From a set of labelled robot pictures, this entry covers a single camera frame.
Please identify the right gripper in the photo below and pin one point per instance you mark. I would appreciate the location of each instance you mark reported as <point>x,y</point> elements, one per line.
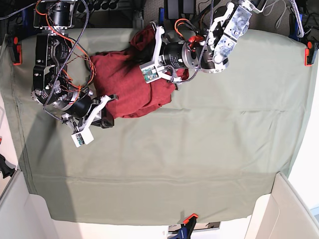
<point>88,112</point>

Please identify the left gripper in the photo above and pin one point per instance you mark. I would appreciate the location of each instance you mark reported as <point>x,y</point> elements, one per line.
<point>189,53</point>

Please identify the red long-sleeve T-shirt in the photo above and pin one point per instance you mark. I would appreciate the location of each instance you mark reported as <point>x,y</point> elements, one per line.
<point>118,73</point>

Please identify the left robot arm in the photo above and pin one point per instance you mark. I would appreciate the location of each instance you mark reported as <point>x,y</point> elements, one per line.
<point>226,25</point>

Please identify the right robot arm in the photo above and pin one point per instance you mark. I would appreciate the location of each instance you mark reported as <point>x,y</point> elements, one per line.
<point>52,86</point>

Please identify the blue black clamp top centre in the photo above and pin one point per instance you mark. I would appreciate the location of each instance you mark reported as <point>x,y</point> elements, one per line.
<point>161,16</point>

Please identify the blue black clamp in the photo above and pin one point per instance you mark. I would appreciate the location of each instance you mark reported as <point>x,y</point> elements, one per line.
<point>161,16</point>
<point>187,227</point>

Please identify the black power adapter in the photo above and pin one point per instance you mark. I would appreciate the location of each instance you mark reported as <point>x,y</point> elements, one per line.
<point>175,8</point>

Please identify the green table cloth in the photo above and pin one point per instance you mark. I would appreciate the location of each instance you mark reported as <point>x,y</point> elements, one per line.
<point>214,150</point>

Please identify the black clamp far left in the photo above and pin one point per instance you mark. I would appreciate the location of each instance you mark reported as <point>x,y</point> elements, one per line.
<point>5,169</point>

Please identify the orange black clamp left edge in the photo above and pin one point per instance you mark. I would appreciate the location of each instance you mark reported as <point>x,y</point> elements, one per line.
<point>15,50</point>

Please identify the orange black clamp edge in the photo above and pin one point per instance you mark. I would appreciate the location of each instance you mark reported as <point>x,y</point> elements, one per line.
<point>15,50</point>
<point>311,53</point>

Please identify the white bin left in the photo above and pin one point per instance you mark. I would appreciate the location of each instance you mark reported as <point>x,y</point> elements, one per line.
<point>23,215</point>

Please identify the white bin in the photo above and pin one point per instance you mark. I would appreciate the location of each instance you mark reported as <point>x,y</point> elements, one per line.
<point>23,215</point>
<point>282,214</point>

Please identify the blue black clamp bottom centre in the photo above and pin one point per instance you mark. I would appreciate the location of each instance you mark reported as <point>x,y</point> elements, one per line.
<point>187,227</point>

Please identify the orange black clamp right edge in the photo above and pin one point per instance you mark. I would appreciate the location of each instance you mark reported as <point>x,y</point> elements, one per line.
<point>311,53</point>

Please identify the white bin right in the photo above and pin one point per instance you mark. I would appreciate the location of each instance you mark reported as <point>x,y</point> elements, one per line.
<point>282,214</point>

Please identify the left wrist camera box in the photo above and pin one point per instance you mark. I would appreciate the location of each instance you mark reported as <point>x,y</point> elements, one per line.
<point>149,72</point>

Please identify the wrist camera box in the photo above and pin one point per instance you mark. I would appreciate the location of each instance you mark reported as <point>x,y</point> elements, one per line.
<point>83,137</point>
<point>149,72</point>

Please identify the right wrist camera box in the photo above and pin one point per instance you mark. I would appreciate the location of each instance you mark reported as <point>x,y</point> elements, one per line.
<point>83,137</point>

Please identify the grey metal table bracket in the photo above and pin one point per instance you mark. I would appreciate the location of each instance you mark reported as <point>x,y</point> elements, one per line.
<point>138,20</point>

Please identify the blue clamp handle top right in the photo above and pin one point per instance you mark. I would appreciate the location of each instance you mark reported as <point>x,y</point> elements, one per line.
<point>294,29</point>

